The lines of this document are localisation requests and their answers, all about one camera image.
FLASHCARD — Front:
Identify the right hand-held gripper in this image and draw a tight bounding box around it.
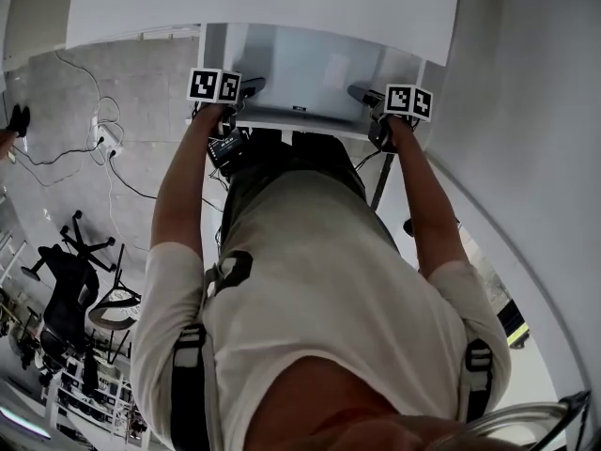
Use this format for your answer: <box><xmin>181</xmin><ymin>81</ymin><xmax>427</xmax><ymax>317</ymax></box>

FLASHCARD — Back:
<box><xmin>346</xmin><ymin>82</ymin><xmax>434</xmax><ymax>154</ymax></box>

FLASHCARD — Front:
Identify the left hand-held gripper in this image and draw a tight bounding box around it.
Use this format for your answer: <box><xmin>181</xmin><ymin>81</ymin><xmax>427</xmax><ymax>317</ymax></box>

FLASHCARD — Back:
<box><xmin>186</xmin><ymin>67</ymin><xmax>267</xmax><ymax>135</ymax></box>

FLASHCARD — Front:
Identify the person's right forearm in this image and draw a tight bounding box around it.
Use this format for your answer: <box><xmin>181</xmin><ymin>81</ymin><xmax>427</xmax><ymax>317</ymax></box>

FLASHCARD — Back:
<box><xmin>387</xmin><ymin>115</ymin><xmax>464</xmax><ymax>281</ymax></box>

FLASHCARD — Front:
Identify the person's left forearm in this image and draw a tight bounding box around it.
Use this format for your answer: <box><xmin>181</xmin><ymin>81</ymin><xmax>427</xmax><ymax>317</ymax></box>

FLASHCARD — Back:
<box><xmin>149</xmin><ymin>102</ymin><xmax>226</xmax><ymax>260</ymax></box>

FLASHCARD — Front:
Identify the black device with screen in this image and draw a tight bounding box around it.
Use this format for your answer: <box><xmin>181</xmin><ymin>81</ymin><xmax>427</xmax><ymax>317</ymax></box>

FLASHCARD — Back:
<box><xmin>206</xmin><ymin>127</ymin><xmax>245</xmax><ymax>168</ymax></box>

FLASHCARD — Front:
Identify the dark metal pole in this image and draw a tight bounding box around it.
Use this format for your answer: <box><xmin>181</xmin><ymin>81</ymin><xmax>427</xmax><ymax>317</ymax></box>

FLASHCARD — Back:
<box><xmin>369</xmin><ymin>151</ymin><xmax>396</xmax><ymax>211</ymax></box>

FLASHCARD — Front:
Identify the white power strip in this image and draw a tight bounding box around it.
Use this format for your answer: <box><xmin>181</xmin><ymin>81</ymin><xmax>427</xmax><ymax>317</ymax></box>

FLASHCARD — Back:
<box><xmin>93</xmin><ymin>124</ymin><xmax>124</xmax><ymax>159</ymax></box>

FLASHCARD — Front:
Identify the person's white t-shirt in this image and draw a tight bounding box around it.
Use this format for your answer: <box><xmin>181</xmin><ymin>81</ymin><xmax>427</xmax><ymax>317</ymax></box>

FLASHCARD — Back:
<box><xmin>130</xmin><ymin>169</ymin><xmax>513</xmax><ymax>451</ymax></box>

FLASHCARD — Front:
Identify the white cabinet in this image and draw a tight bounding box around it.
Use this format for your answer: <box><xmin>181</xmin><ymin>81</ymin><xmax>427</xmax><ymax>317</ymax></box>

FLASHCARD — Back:
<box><xmin>0</xmin><ymin>0</ymin><xmax>79</xmax><ymax>72</ymax></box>

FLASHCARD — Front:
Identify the black framed window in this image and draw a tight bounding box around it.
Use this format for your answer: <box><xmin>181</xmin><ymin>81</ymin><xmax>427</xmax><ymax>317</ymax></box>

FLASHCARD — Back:
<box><xmin>469</xmin><ymin>237</ymin><xmax>532</xmax><ymax>351</ymax></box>

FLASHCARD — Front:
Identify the wooden chair with patterned cushion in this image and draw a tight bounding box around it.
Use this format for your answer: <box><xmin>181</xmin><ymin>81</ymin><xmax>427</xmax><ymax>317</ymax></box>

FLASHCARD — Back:
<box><xmin>87</xmin><ymin>244</ymin><xmax>142</xmax><ymax>364</ymax></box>

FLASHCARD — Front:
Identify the black office chair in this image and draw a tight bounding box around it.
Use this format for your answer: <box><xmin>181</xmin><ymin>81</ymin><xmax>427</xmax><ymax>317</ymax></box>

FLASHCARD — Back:
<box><xmin>21</xmin><ymin>209</ymin><xmax>118</xmax><ymax>384</ymax></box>

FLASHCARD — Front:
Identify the person's neck and chest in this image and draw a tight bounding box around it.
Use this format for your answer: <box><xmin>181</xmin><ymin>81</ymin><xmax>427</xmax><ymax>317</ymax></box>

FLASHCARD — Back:
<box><xmin>255</xmin><ymin>354</ymin><xmax>470</xmax><ymax>451</ymax></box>

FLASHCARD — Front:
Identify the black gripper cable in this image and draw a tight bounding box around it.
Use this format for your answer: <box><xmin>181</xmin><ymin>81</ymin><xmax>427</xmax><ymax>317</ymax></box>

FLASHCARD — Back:
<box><xmin>354</xmin><ymin>149</ymin><xmax>384</xmax><ymax>173</ymax></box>

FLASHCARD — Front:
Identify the black power cable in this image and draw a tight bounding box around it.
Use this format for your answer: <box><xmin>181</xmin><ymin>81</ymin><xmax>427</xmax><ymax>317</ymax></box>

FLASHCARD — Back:
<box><xmin>12</xmin><ymin>136</ymin><xmax>104</xmax><ymax>167</ymax></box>
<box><xmin>105</xmin><ymin>150</ymin><xmax>159</xmax><ymax>201</ymax></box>

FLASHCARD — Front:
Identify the black device cable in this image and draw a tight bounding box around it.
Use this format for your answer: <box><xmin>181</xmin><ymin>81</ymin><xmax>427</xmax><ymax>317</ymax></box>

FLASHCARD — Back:
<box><xmin>200</xmin><ymin>164</ymin><xmax>234</xmax><ymax>262</ymax></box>

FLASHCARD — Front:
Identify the white cable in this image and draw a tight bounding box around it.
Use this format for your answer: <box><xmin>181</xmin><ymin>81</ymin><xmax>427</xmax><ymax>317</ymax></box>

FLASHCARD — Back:
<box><xmin>54</xmin><ymin>49</ymin><xmax>151</xmax><ymax>253</ymax></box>

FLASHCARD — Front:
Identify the grey harness strap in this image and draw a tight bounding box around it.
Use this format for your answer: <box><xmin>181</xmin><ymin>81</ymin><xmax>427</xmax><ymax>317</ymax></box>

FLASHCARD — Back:
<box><xmin>169</xmin><ymin>324</ymin><xmax>222</xmax><ymax>451</ymax></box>
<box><xmin>462</xmin><ymin>338</ymin><xmax>494</xmax><ymax>425</ymax></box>

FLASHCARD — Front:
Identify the metal headset frame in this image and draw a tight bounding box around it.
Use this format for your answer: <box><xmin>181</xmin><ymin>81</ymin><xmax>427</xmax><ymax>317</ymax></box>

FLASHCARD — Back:
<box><xmin>439</xmin><ymin>389</ymin><xmax>593</xmax><ymax>451</ymax></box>

